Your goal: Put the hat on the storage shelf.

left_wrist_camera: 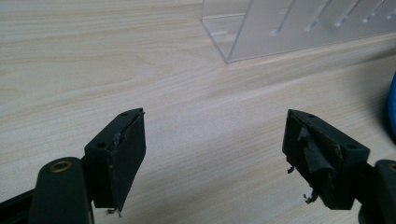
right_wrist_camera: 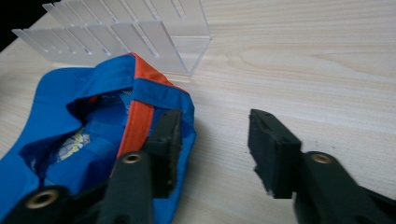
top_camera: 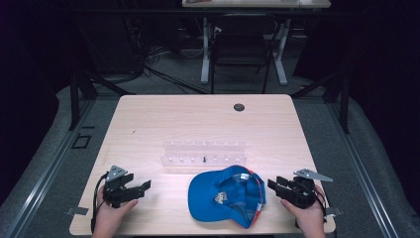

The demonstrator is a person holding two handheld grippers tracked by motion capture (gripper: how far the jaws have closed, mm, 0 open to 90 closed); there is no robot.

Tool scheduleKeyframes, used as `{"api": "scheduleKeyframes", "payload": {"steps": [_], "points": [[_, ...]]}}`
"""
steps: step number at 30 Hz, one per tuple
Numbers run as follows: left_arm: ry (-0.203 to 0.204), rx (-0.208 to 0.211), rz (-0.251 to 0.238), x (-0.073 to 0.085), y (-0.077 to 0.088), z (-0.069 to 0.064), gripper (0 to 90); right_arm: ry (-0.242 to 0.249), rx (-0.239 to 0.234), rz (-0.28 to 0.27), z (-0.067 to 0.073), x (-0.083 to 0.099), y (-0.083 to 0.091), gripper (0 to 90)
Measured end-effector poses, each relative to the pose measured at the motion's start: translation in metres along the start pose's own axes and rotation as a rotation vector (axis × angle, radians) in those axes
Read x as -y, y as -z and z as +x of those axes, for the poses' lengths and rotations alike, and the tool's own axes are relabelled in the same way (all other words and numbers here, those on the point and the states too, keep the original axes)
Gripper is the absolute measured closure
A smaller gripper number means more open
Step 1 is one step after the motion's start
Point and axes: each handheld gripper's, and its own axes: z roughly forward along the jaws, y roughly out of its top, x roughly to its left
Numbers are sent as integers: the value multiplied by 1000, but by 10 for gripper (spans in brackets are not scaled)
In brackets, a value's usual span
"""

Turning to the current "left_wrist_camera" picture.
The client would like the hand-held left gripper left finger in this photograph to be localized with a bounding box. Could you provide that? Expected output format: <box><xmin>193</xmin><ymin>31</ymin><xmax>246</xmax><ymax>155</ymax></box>
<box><xmin>83</xmin><ymin>107</ymin><xmax>147</xmax><ymax>217</ymax></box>

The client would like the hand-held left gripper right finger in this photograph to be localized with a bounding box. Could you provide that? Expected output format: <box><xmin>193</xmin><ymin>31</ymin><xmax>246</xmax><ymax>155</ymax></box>
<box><xmin>282</xmin><ymin>108</ymin><xmax>372</xmax><ymax>211</ymax></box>

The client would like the blue round object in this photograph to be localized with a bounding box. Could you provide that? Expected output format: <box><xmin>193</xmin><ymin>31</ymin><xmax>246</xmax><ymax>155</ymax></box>
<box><xmin>387</xmin><ymin>72</ymin><xmax>396</xmax><ymax>138</ymax></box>

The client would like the clear acrylic slotted rack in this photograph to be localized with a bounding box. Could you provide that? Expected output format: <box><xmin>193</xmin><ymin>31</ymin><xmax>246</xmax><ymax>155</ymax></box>
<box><xmin>201</xmin><ymin>0</ymin><xmax>396</xmax><ymax>64</ymax></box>

